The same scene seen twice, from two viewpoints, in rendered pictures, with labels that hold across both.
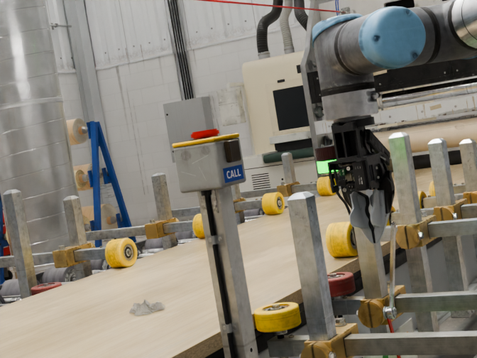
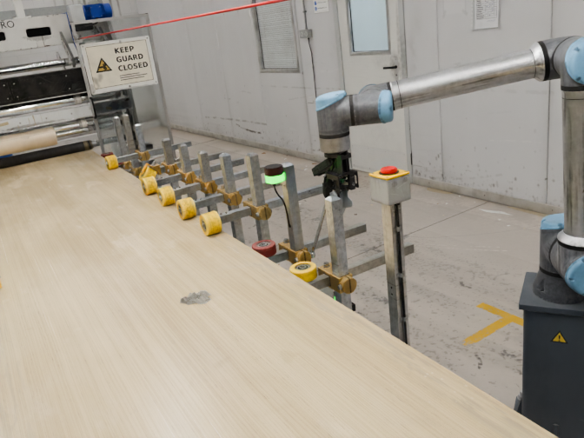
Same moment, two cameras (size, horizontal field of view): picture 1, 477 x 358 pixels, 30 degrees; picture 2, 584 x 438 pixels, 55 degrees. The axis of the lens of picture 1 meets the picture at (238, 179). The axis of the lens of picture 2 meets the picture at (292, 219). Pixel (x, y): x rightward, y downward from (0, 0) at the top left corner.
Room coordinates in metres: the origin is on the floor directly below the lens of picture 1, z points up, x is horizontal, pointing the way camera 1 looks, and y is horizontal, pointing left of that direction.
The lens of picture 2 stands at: (0.78, 1.27, 1.60)
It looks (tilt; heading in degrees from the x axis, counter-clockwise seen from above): 20 degrees down; 301
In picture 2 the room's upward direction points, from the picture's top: 8 degrees counter-clockwise
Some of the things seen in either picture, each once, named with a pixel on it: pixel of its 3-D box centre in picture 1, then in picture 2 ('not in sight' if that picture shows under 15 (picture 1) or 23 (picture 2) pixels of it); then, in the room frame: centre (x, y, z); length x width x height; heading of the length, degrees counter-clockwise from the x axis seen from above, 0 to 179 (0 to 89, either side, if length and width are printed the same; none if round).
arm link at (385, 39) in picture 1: (385, 40); (371, 107); (1.39, -0.26, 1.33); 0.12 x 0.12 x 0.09; 23
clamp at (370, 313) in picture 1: (381, 306); (294, 253); (1.70, -0.23, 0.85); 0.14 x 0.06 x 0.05; 149
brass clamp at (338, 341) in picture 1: (331, 348); (336, 278); (1.49, -0.11, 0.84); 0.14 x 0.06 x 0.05; 149
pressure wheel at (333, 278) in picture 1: (337, 302); (265, 258); (1.77, -0.16, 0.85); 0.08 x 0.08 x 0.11
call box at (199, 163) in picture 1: (210, 165); (389, 187); (1.24, 0.04, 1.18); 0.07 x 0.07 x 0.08; 59
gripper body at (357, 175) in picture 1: (356, 155); (339, 170); (1.49, -0.20, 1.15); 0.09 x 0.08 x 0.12; 149
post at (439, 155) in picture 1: (451, 238); (234, 210); (2.11, -0.48, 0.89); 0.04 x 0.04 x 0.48; 59
